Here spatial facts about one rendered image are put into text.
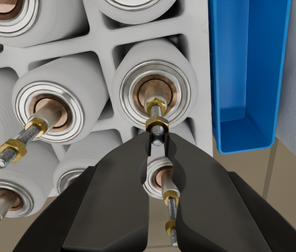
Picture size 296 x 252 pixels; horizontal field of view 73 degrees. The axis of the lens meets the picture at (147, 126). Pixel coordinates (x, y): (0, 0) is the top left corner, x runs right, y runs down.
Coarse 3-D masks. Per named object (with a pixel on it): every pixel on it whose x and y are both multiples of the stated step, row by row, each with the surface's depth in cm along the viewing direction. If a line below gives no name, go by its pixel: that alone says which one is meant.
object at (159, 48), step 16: (144, 48) 20; (160, 48) 20; (176, 48) 25; (128, 64) 20; (176, 64) 20; (112, 80) 22; (192, 80) 21; (112, 96) 22; (192, 96) 22; (144, 128) 24
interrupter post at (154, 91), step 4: (148, 88) 21; (152, 88) 20; (156, 88) 20; (160, 88) 21; (148, 92) 20; (152, 92) 19; (156, 92) 19; (160, 92) 19; (164, 92) 21; (148, 96) 19; (152, 96) 18; (156, 96) 18; (160, 96) 18; (164, 96) 19; (144, 100) 20; (148, 100) 19; (164, 100) 19; (144, 104) 19; (144, 108) 19
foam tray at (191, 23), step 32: (192, 0) 23; (96, 32) 25; (128, 32) 25; (160, 32) 25; (192, 32) 25; (0, 64) 27; (32, 64) 29; (192, 64) 27; (96, 128) 32; (128, 128) 32; (192, 128) 35
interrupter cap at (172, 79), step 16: (144, 64) 20; (160, 64) 20; (128, 80) 21; (144, 80) 21; (160, 80) 21; (176, 80) 20; (128, 96) 21; (144, 96) 22; (176, 96) 21; (128, 112) 22; (144, 112) 22; (176, 112) 22
